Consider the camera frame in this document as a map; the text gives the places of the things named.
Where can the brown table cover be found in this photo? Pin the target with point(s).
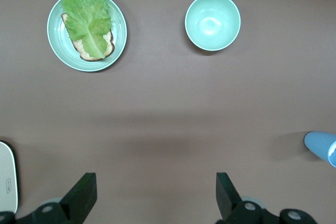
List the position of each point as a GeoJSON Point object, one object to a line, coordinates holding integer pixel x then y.
{"type": "Point", "coordinates": [168, 103]}

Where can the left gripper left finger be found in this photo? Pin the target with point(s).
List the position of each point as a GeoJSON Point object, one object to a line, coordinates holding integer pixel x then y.
{"type": "Point", "coordinates": [81, 195]}

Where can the cream white appliance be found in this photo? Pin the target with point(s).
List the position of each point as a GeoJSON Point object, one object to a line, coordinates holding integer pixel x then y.
{"type": "Point", "coordinates": [6, 169]}

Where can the blue cup with white paper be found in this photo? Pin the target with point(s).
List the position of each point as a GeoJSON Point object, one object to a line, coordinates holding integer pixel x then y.
{"type": "Point", "coordinates": [317, 142]}

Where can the light green bowl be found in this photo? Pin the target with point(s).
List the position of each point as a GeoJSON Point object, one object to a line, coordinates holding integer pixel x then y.
{"type": "Point", "coordinates": [212, 22]}

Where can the light green plate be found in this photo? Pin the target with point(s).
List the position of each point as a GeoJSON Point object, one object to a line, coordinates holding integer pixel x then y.
{"type": "Point", "coordinates": [56, 40]}

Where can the green lettuce leaf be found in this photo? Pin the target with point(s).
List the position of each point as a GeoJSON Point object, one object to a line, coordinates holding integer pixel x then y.
{"type": "Point", "coordinates": [86, 19]}

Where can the white crumpled paper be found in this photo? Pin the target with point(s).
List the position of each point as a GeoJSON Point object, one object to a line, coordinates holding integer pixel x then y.
{"type": "Point", "coordinates": [333, 154]}

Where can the toast bread slice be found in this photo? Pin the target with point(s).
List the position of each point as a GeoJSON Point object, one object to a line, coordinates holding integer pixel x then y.
{"type": "Point", "coordinates": [108, 41]}

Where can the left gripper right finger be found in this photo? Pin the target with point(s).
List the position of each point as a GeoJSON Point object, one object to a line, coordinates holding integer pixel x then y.
{"type": "Point", "coordinates": [227, 197]}

